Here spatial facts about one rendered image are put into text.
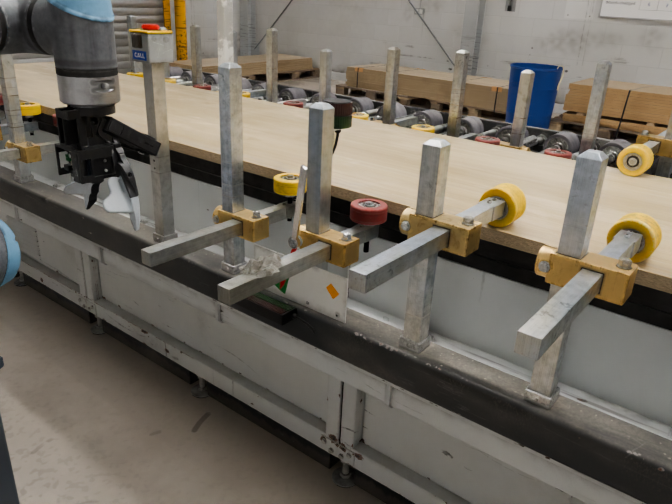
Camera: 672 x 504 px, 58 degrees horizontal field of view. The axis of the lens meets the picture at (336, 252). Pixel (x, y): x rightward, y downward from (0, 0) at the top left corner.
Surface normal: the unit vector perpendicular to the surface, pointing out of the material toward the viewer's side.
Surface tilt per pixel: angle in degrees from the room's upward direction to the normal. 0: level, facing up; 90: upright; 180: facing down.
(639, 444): 0
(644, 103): 90
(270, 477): 0
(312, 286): 90
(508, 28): 90
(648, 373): 90
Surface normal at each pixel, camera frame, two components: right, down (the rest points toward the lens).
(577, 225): -0.62, 0.29
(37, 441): 0.04, -0.92
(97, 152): 0.78, 0.28
